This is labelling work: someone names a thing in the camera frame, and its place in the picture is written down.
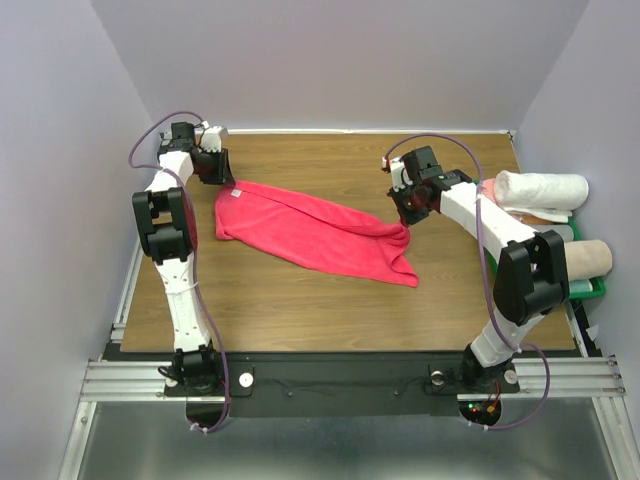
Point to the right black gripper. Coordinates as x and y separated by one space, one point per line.
406 216

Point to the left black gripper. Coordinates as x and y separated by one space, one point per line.
222 174

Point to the pink microfiber towel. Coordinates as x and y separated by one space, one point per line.
314 233

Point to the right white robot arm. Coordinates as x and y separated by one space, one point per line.
531 279

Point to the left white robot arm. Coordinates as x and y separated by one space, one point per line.
166 225

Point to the pink rolled towel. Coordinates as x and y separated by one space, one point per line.
488 189

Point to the white rolled towel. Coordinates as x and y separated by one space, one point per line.
536 192

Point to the grey rolled towel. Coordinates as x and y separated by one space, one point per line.
565 231

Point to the beige rolled towel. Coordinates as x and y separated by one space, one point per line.
587 259

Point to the teal rolled towel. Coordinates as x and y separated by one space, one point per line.
580 287

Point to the green plastic bin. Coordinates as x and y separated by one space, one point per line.
597 282

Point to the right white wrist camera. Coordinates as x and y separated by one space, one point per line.
399 174

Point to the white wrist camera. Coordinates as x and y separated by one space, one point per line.
211 139
399 174

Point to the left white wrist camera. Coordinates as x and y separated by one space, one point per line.
211 139

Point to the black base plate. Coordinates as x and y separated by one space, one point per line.
281 385

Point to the aluminium frame rail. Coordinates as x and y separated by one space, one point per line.
122 381

